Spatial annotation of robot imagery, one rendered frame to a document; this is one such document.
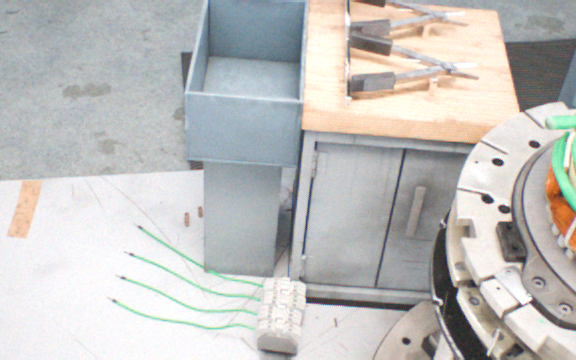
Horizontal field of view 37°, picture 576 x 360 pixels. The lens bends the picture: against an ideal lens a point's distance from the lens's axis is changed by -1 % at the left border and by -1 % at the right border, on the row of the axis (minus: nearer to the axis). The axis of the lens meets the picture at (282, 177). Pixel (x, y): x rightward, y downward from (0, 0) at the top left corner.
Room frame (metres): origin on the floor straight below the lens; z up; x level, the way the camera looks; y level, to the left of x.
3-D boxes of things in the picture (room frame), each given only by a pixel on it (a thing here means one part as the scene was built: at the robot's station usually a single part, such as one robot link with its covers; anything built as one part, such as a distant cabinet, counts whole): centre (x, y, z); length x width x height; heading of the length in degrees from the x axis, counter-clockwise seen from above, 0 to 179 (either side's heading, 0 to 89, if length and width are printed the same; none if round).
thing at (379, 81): (0.61, -0.07, 1.09); 0.04 x 0.01 x 0.02; 105
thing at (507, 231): (0.42, -0.17, 1.10); 0.03 x 0.01 x 0.01; 6
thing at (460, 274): (0.46, -0.15, 1.06); 0.09 x 0.04 x 0.01; 6
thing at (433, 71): (0.63, -0.12, 1.09); 0.06 x 0.01 x 0.01; 115
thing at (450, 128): (0.69, -0.11, 1.05); 0.20 x 0.19 x 0.02; 90
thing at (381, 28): (0.69, -0.07, 1.09); 0.04 x 0.01 x 0.02; 107
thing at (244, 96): (0.69, 0.04, 0.92); 0.17 x 0.11 x 0.28; 0
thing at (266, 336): (0.56, -0.01, 0.80); 0.10 x 0.05 x 0.04; 175
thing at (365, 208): (0.69, -0.11, 0.91); 0.19 x 0.19 x 0.26; 0
